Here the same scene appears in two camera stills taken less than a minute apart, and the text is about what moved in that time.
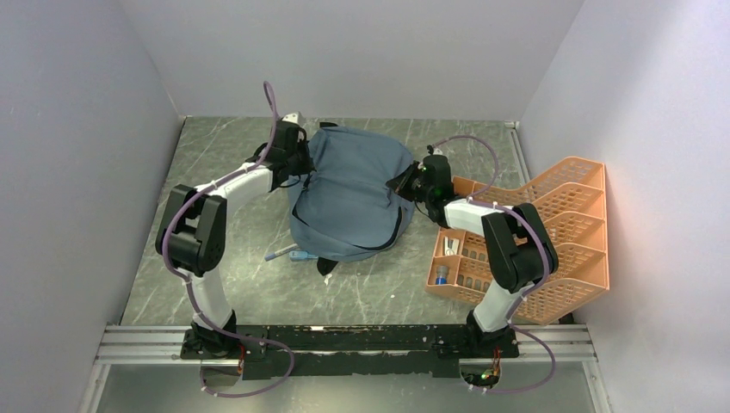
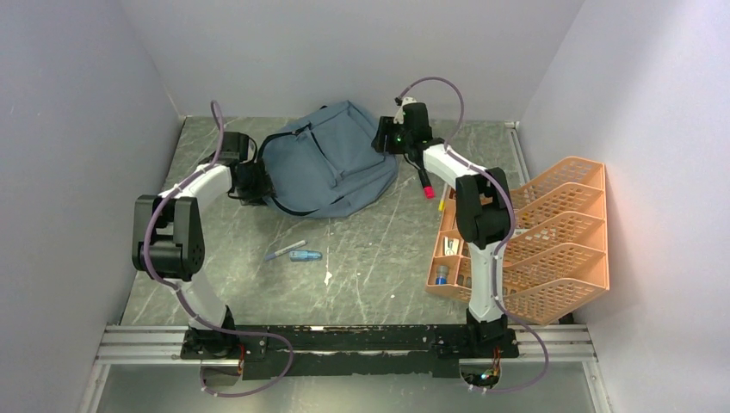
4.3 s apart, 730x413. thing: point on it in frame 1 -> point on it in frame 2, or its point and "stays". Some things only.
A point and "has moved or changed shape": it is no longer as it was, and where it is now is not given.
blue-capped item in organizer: x=442 y=274 stays
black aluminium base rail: x=346 y=352 stays
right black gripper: x=399 y=183 -> x=386 y=127
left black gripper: x=307 y=164 -> x=262 y=188
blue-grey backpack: x=340 y=206 has moved or changed shape
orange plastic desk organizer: x=571 y=201 stays
